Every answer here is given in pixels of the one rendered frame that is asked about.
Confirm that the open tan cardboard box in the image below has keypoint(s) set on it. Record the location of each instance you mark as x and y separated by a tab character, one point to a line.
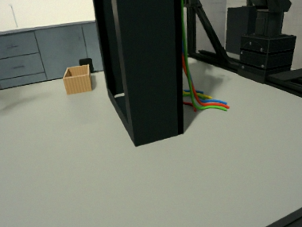
76	80

